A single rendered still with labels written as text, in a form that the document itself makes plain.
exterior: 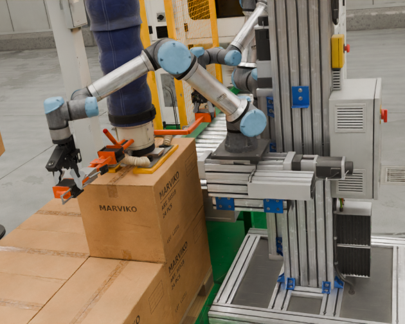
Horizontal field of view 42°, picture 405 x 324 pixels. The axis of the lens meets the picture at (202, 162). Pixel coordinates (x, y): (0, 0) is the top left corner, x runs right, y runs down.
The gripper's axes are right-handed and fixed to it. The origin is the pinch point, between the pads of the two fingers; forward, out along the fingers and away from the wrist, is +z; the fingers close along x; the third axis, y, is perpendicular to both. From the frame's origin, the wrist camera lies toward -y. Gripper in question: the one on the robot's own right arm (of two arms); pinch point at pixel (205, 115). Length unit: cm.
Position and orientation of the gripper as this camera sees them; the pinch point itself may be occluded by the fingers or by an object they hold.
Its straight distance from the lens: 275.0
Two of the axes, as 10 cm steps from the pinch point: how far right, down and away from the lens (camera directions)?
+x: 9.4, 0.3, -3.4
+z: 1.0, 9.2, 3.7
